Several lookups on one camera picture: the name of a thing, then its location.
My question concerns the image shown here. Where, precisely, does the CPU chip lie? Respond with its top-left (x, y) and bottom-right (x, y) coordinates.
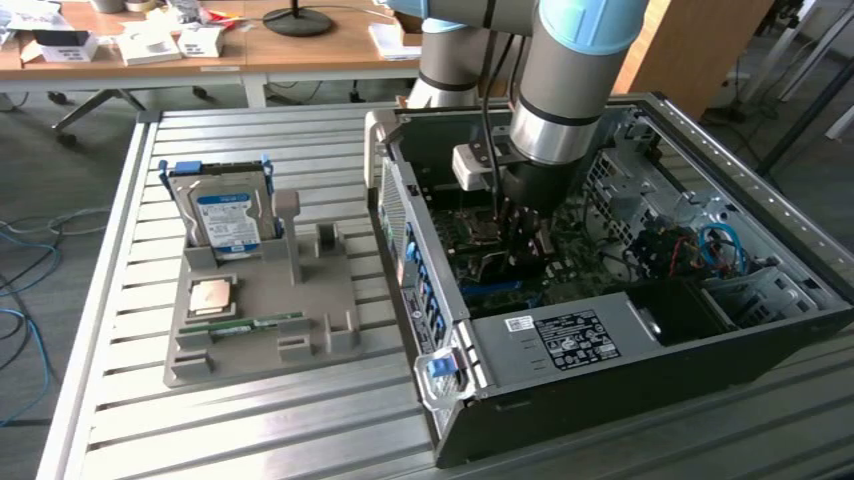
top-left (185, 278), bottom-right (240, 319)

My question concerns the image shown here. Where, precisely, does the wooden desk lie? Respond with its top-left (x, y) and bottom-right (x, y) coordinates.
top-left (0, 0), bottom-right (612, 146)

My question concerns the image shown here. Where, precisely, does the green motherboard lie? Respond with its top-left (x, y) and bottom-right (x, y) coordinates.
top-left (425, 179), bottom-right (635, 319)

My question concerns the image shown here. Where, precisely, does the grey power supply unit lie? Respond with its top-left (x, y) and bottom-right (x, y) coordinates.
top-left (465, 292), bottom-right (662, 389)

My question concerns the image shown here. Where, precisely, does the small white labelled box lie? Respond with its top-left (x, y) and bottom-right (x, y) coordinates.
top-left (176, 25), bottom-right (227, 59)

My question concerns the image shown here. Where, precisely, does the blue expansion slot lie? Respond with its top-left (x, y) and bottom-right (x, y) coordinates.
top-left (463, 280), bottom-right (525, 297)

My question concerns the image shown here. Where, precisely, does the blue floor cable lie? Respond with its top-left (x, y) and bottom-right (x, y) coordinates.
top-left (0, 219), bottom-right (61, 426)

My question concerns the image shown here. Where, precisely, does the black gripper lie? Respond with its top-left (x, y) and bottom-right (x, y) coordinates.
top-left (500, 155), bottom-right (592, 221)

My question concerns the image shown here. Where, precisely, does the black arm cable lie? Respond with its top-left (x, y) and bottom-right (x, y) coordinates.
top-left (477, 29), bottom-right (519, 211)

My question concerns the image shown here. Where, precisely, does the black open PC case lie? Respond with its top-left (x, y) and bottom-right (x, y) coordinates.
top-left (363, 92), bottom-right (854, 470)

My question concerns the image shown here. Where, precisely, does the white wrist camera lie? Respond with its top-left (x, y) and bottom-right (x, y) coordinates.
top-left (451, 142), bottom-right (509, 192)

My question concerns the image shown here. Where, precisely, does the low-profile graphics card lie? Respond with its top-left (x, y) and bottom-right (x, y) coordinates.
top-left (459, 209), bottom-right (559, 282)

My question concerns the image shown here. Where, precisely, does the white booklet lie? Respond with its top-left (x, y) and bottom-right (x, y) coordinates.
top-left (367, 22), bottom-right (423, 61)

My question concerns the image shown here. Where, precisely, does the grey parts rack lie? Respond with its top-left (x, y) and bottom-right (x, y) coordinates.
top-left (162, 188), bottom-right (365, 389)

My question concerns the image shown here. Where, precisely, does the black lamp base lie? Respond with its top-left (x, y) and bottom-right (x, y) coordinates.
top-left (261, 0), bottom-right (335, 37)

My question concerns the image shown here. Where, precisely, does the red and yellow item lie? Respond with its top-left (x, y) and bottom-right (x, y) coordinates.
top-left (199, 9), bottom-right (249, 32)

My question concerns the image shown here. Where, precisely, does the green RAM stick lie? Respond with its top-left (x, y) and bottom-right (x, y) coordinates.
top-left (177, 312), bottom-right (305, 336)

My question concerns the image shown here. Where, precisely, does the silver disk bay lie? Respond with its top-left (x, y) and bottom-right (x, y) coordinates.
top-left (703, 267), bottom-right (822, 326)

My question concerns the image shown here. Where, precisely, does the blue wire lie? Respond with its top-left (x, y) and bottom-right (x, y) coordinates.
top-left (696, 222), bottom-right (748, 279)

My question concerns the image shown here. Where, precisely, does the wooden cabinet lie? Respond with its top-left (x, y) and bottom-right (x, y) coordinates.
top-left (610, 0), bottom-right (779, 121)

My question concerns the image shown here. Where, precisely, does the grey floor cable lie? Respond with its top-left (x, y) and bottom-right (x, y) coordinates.
top-left (0, 207), bottom-right (112, 236)

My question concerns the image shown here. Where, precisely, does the black and white carton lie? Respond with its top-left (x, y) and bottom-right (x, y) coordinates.
top-left (30, 29), bottom-right (100, 64)

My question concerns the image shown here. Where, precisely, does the hard disk in blue caddy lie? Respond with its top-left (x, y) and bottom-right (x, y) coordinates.
top-left (157, 153), bottom-right (279, 262)

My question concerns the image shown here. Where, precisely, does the red wire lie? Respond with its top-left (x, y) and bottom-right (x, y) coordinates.
top-left (670, 234), bottom-right (702, 279)

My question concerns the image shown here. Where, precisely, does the white box with round insert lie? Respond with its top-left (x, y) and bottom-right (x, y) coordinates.
top-left (116, 22), bottom-right (183, 66)

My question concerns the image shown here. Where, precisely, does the CPU socket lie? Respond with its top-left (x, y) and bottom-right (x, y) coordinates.
top-left (451, 208), bottom-right (505, 246)

